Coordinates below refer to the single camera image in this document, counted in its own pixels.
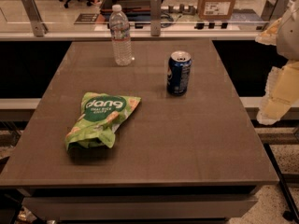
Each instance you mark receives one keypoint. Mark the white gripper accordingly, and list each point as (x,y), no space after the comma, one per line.
(289,36)

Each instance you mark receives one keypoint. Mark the green rice chip bag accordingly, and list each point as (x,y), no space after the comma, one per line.
(101,116)

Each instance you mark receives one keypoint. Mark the cardboard box with label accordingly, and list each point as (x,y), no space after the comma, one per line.
(215,9)

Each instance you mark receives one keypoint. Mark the blue soda can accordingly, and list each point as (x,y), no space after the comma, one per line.
(178,73)

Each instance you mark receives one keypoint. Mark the clear plastic water bottle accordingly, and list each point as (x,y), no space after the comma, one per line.
(120,36)

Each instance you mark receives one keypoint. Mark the glass railing panel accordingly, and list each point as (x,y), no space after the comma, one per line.
(61,20)

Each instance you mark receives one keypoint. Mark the right metal railing post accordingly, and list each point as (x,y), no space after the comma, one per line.
(272,10)

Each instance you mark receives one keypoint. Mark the metal railing post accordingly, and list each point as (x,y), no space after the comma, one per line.
(272,10)
(39,27)
(155,17)

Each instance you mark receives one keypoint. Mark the middle metal railing post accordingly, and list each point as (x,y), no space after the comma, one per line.
(155,17)

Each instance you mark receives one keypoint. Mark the left metal railing post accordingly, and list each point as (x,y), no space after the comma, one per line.
(39,27)

